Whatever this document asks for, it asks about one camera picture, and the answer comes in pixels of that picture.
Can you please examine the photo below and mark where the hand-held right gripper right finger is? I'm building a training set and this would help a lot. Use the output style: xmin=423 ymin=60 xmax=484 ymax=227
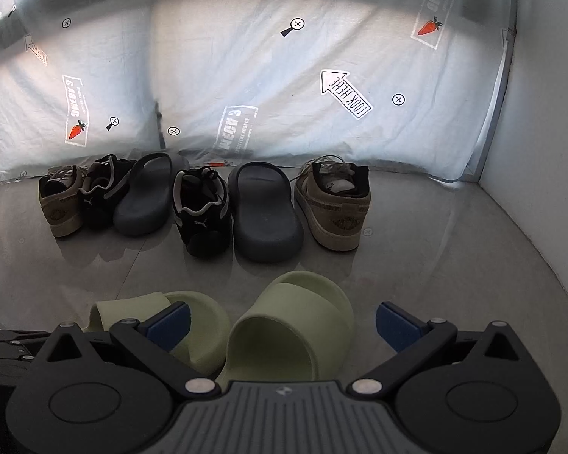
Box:
xmin=350 ymin=301 xmax=540 ymax=397

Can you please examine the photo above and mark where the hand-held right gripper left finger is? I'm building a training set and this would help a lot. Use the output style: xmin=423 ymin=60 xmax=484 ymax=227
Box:
xmin=28 ymin=302 xmax=218 ymax=398

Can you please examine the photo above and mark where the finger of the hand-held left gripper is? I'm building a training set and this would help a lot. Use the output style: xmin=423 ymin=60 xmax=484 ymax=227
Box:
xmin=0 ymin=328 xmax=53 ymax=362

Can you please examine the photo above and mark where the pale green slide sandal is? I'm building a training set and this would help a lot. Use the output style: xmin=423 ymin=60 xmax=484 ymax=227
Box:
xmin=216 ymin=271 xmax=356 ymax=384
xmin=86 ymin=292 xmax=231 ymax=379

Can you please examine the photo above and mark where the black suede sneaker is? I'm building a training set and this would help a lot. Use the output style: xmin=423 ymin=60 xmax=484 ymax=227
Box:
xmin=173 ymin=166 xmax=232 ymax=259
xmin=79 ymin=154 xmax=134 ymax=229

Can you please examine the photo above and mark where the dark grey slide sandal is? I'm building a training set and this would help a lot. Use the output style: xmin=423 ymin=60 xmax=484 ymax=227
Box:
xmin=113 ymin=152 xmax=190 ymax=237
xmin=227 ymin=162 xmax=304 ymax=263

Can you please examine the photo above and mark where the tan suede sneaker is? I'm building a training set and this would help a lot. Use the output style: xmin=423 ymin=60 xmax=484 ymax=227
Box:
xmin=39 ymin=165 xmax=84 ymax=238
xmin=293 ymin=155 xmax=372 ymax=251

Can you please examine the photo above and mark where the printed white sheet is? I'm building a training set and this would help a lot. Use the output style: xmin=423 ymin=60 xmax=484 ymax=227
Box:
xmin=0 ymin=0 xmax=519 ymax=190

